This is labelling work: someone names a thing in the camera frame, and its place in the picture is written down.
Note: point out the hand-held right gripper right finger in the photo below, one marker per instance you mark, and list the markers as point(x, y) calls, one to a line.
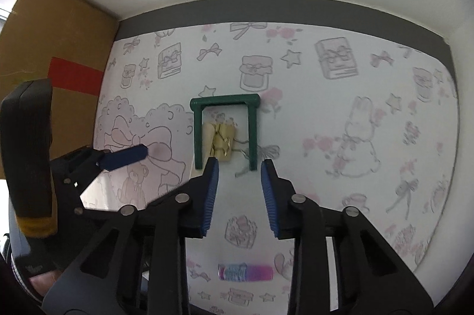
point(270, 200)

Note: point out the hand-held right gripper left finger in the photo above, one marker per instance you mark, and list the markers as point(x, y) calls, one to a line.
point(209, 200)

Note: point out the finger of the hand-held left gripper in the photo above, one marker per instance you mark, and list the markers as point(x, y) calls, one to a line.
point(126, 155)

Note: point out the green plastic frame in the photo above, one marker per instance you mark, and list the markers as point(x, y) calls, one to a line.
point(222, 101)

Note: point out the brown cardboard box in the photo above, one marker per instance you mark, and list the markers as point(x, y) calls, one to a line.
point(63, 41)

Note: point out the pink purple lip balm tube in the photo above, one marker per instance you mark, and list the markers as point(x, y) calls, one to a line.
point(246, 272)

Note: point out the printed pink white mat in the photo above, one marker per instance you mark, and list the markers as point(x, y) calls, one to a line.
point(333, 115)

